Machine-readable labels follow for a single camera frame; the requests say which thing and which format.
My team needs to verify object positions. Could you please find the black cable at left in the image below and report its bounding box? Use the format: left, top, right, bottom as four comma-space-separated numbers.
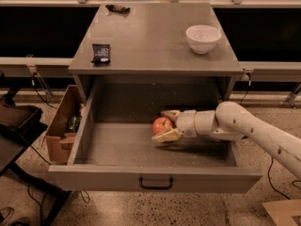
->
30, 73, 59, 110

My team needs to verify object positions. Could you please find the open grey top drawer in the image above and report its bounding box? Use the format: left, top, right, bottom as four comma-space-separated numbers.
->
49, 75, 261, 193

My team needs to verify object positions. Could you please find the dark side table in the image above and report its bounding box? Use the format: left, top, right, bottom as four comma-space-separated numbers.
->
0, 86, 71, 226

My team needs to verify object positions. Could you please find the red apple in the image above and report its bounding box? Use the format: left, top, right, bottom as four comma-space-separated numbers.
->
152, 117, 173, 134

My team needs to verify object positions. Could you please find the white ceramic bowl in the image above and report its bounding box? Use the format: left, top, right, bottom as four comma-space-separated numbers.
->
186, 24, 222, 55

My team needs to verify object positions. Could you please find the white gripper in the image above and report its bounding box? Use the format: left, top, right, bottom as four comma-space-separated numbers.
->
151, 110, 197, 143

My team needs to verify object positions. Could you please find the black floor cable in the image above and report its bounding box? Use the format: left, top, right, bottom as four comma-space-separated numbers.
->
266, 157, 301, 201

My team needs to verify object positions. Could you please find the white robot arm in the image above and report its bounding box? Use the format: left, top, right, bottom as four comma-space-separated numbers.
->
151, 102, 301, 179

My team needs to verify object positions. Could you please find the brown cardboard box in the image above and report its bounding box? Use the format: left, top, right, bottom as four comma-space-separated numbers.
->
45, 85, 82, 163

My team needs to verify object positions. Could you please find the black wrapped snack bar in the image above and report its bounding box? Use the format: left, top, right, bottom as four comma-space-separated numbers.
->
105, 5, 131, 14

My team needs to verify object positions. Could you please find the green can in box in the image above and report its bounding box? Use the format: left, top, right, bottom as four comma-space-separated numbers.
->
67, 116, 81, 133

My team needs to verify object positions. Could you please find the grey cabinet with counter top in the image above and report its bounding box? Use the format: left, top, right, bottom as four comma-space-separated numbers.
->
68, 2, 244, 105

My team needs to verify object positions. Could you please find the black drawer handle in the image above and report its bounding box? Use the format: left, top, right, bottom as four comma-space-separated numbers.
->
139, 177, 173, 190

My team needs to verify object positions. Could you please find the dark blue snack packet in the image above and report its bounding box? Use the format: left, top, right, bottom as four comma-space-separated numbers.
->
92, 43, 111, 64

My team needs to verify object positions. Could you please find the cardboard piece on floor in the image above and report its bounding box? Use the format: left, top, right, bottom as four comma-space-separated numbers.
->
262, 200, 301, 226

